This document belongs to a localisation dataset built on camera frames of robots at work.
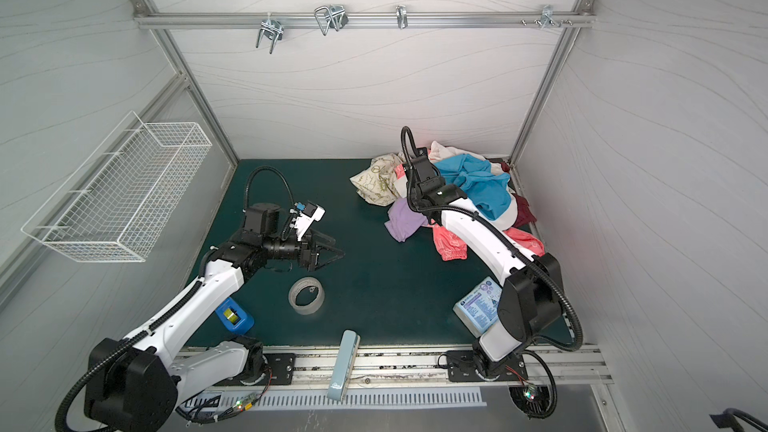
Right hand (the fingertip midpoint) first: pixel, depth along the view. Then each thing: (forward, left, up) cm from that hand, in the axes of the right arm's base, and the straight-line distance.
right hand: (431, 176), depth 84 cm
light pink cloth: (+14, +10, -14) cm, 22 cm away
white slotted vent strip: (-52, +18, -23) cm, 60 cm away
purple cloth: (-1, +8, -22) cm, 23 cm away
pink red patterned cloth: (-11, -8, -21) cm, 25 cm away
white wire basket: (-21, +74, +11) cm, 78 cm away
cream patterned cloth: (+7, +17, -12) cm, 22 cm away
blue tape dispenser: (-37, +51, -17) cm, 65 cm away
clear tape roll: (-28, +35, -23) cm, 51 cm away
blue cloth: (-2, -17, -3) cm, 17 cm away
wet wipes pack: (-31, -13, -18) cm, 38 cm away
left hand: (-22, +23, -3) cm, 32 cm away
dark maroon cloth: (+5, -34, -23) cm, 42 cm away
